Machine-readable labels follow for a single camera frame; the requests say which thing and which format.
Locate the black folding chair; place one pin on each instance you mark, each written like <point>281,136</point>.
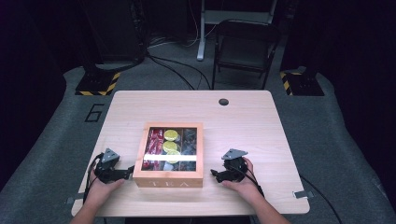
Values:
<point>244,46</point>

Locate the person's left hand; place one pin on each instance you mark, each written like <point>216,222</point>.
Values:
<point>101,191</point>

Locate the person's right hand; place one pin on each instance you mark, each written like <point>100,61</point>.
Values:
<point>247,186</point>

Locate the white desk frame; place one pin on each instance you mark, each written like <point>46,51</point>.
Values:
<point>201,37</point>

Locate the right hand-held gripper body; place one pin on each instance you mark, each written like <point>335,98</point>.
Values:
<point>235,168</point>

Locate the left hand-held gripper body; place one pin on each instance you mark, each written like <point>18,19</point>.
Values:
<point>106,168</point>

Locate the grey tape piece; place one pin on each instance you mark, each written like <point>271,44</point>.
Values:
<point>302,194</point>
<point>74,198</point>

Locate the dark round table grommet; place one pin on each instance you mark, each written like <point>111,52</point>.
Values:
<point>223,102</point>

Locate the yellow round capsule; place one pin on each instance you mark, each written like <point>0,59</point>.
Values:
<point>171,135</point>
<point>173,154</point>
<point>170,146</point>

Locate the bunch of red packets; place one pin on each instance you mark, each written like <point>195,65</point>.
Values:
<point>154,143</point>

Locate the black cabinet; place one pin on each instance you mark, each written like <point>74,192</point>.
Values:
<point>115,31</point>

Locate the wooden box with glass lid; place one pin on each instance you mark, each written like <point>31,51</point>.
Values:
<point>169,179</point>

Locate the pile of dark packets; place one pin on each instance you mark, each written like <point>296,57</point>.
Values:
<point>189,143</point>

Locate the black yellow striped stand base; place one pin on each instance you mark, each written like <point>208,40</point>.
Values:
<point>303,84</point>
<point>96,84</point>

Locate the pale round capsule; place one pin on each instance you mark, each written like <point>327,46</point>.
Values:
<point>168,166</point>

